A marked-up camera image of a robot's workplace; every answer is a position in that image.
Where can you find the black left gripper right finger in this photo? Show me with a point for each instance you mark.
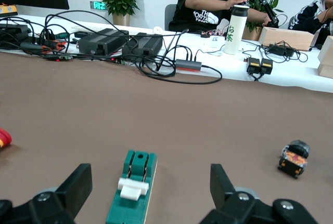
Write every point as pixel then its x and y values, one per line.
pixel 242 208

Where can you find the white bottle green characters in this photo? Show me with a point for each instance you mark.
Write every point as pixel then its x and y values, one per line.
pixel 234 42

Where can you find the black power supply box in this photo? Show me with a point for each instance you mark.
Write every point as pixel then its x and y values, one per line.
pixel 145 46
pixel 101 40

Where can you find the white tape roll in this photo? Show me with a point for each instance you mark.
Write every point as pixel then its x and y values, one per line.
pixel 214 43

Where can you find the green exit sign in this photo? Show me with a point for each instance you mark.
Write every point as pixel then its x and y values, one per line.
pixel 97 5

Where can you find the orange black pliers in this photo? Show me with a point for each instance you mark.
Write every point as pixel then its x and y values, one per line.
pixel 52 45

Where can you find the potted plant gold pot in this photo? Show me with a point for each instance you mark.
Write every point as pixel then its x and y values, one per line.
pixel 121 19

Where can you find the yellow device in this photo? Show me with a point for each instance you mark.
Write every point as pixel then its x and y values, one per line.
pixel 7 11

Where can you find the brown table mat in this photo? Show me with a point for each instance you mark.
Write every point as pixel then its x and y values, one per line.
pixel 166 109

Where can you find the black yellow module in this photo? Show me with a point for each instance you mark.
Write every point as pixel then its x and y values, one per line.
pixel 266 66
pixel 253 66

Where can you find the person in black t-shirt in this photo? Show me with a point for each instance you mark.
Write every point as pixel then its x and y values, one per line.
pixel 197 13

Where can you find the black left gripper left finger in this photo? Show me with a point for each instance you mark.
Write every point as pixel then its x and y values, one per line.
pixel 52 203

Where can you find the person in dark jacket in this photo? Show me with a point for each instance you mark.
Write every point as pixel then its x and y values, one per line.
pixel 307 18

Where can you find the grey chair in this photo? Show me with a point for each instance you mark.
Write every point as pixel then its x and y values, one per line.
pixel 169 16

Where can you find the black flat device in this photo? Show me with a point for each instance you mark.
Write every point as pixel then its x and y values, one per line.
pixel 13 33

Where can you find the red emergency button orange block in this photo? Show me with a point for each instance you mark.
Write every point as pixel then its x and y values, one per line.
pixel 4 138

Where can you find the small circuit board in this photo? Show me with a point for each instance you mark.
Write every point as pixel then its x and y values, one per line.
pixel 62 57

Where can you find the long wooden box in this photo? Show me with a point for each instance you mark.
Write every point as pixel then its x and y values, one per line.
pixel 286 38

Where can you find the orange black push button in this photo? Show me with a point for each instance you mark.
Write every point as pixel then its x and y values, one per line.
pixel 294 160

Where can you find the potted plant tan pot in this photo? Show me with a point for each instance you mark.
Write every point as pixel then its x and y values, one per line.
pixel 251 34

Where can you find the black power adapter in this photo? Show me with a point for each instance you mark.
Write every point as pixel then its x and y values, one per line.
pixel 279 50

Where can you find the stacked wooden box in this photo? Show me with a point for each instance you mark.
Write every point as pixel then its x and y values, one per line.
pixel 326 57

